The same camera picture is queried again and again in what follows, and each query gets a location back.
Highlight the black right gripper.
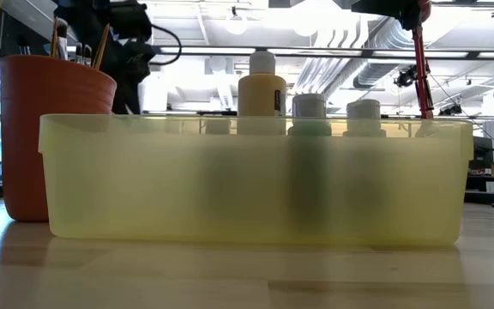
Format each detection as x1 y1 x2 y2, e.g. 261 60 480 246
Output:
351 0 423 32

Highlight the long ceiling light strip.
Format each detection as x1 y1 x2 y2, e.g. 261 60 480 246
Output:
69 42 494 60

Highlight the orange plastic cup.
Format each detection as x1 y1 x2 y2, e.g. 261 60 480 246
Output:
0 54 117 223

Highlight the red desk lamp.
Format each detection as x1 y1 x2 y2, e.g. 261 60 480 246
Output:
409 0 436 121

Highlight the large yellow paint bottle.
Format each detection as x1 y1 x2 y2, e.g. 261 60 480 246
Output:
237 50 288 136

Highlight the black ceiling spotlight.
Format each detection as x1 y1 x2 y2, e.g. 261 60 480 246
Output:
395 68 418 89

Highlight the grey ribbed air duct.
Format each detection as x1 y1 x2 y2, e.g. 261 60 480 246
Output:
352 59 402 89

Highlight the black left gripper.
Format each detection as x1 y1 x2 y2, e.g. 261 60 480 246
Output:
109 36 158 115

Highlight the white cable coil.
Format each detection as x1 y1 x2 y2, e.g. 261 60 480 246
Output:
224 11 249 35

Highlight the small white paint bottle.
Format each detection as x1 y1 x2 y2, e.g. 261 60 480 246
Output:
342 98 388 215

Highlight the yellow translucent plastic bin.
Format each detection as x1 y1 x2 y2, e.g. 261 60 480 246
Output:
38 113 474 246

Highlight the green paint bottle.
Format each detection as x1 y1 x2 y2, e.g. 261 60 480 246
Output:
287 93 333 235

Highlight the black monitor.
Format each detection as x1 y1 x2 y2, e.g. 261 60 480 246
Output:
472 136 494 171

